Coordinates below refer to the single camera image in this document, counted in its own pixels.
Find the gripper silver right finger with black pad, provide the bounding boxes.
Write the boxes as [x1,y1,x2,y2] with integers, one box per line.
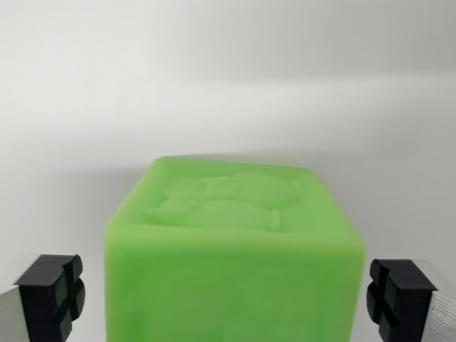
[366,258,456,342]

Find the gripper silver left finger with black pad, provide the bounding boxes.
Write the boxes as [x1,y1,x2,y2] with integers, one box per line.
[0,253,86,342]

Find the green embossed cube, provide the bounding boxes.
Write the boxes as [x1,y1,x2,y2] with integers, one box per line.
[103,155,368,342]

